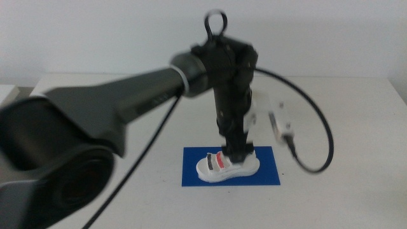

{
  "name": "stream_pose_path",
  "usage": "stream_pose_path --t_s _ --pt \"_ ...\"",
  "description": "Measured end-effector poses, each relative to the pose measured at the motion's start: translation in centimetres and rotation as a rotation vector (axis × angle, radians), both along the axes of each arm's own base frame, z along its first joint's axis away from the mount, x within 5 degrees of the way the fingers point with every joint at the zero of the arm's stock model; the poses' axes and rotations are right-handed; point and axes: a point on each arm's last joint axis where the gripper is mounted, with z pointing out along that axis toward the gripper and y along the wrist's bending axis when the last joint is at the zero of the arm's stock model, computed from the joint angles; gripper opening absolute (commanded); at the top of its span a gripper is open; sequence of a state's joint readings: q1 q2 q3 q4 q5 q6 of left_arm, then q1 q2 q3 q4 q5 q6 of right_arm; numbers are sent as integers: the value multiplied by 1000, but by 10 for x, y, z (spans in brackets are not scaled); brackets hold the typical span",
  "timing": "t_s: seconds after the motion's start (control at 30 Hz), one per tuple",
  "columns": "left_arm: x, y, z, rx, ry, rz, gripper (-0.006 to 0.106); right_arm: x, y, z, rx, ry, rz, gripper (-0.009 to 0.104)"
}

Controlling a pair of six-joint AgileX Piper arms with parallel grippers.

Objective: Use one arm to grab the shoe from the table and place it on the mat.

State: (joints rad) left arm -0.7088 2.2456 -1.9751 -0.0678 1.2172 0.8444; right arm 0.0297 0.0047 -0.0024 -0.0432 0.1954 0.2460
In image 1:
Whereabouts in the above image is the white sandal with coloured straps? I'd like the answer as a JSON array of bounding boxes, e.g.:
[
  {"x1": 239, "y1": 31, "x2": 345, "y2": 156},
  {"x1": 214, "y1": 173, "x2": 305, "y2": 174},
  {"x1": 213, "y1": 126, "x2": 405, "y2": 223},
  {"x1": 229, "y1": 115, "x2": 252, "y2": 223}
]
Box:
[{"x1": 195, "y1": 149, "x2": 261, "y2": 183}]

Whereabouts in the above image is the black camera cable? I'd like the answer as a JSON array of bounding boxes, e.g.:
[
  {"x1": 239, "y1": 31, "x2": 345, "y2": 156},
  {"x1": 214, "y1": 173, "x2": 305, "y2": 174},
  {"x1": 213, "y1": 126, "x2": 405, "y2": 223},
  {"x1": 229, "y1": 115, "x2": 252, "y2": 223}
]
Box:
[{"x1": 253, "y1": 67, "x2": 335, "y2": 174}]

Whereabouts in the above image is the blue rectangular mat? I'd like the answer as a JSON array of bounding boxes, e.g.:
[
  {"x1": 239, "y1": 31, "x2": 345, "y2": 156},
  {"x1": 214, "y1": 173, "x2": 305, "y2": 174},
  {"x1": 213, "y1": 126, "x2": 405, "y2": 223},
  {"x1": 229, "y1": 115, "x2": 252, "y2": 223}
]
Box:
[{"x1": 181, "y1": 146, "x2": 281, "y2": 187}]

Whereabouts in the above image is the white wrist camera with mount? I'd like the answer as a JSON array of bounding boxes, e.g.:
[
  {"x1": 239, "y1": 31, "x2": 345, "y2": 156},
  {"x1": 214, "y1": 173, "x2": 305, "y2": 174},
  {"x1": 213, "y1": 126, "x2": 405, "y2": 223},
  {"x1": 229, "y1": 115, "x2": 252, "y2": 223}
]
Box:
[{"x1": 244, "y1": 90, "x2": 296, "y2": 146}]

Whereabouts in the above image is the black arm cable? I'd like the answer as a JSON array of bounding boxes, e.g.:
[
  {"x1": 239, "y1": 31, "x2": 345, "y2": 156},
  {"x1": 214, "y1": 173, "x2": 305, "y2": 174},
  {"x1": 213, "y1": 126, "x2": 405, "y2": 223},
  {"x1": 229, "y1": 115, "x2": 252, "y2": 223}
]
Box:
[{"x1": 81, "y1": 94, "x2": 184, "y2": 229}]

